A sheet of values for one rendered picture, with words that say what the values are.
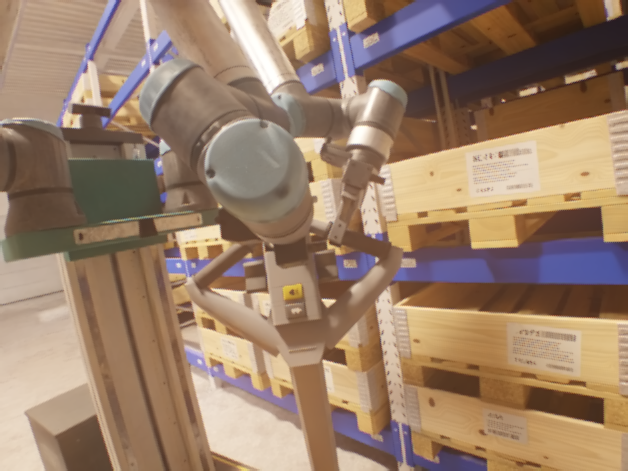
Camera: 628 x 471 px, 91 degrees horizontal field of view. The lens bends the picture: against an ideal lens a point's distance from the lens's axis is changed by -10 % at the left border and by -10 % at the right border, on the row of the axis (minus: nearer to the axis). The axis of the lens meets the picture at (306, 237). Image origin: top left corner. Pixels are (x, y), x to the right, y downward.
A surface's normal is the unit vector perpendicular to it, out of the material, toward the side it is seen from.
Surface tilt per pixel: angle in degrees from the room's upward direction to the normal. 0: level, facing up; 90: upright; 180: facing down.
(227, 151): 79
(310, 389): 89
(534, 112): 90
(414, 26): 90
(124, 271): 90
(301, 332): 71
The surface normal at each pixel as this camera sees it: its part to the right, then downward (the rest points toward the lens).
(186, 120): -0.28, 0.00
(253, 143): -0.03, -0.13
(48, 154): 0.90, -0.12
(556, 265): -0.70, 0.18
